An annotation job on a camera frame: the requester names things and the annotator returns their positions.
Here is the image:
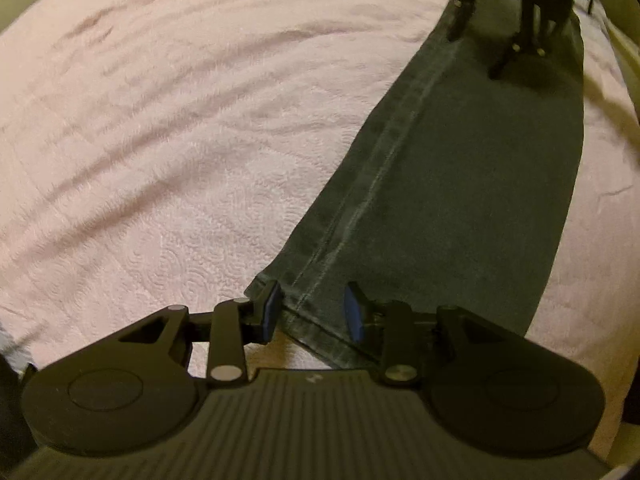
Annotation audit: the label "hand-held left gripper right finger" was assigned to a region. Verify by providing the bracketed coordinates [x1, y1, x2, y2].
[342, 281, 506, 387]

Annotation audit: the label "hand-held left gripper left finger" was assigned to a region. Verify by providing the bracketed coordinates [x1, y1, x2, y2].
[117, 280, 283, 387]

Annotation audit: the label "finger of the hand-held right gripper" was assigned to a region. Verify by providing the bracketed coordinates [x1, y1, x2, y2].
[444, 0, 501, 44]
[487, 0, 573, 81]

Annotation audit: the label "dark grey pants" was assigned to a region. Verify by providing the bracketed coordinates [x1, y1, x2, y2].
[244, 0, 586, 368]

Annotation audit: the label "pink bedspread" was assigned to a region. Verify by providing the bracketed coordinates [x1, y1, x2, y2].
[0, 0, 640, 411]

